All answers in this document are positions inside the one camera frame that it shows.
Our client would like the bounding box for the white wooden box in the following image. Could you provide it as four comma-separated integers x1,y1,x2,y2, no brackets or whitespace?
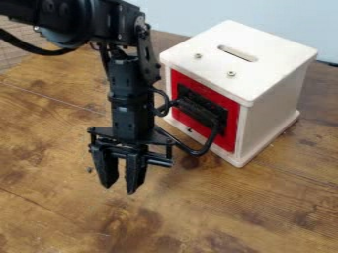
161,20,317,167

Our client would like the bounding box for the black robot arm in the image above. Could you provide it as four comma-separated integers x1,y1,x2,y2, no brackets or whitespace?
0,0,173,194

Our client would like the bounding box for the red drawer front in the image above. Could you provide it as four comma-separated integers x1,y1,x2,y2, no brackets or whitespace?
170,70,241,152

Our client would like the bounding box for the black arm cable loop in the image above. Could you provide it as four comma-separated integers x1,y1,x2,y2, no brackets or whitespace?
150,86,171,118

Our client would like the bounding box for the black metal drawer handle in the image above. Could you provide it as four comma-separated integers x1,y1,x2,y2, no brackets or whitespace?
154,96,226,157

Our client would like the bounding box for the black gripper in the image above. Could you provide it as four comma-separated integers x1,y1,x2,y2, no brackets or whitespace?
87,126,174,194

